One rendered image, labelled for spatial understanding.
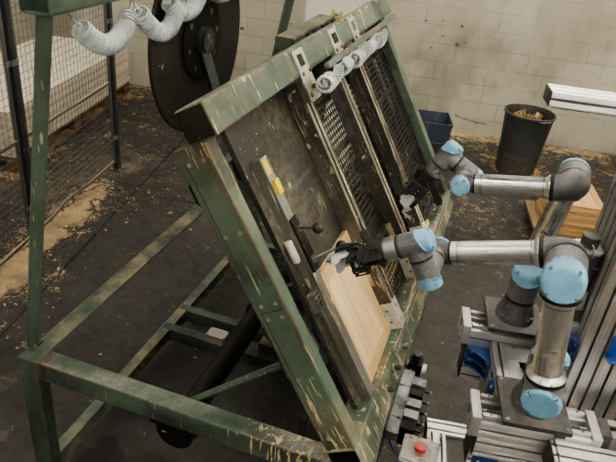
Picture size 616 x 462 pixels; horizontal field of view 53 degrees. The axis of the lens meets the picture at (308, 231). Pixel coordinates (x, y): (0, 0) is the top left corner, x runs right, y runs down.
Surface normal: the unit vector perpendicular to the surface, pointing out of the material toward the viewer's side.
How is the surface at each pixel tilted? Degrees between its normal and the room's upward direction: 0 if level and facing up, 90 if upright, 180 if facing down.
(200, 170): 90
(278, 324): 90
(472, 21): 90
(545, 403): 98
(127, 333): 0
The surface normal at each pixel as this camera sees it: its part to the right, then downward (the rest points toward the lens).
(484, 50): -0.15, 0.48
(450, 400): 0.10, -0.86
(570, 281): -0.40, 0.30
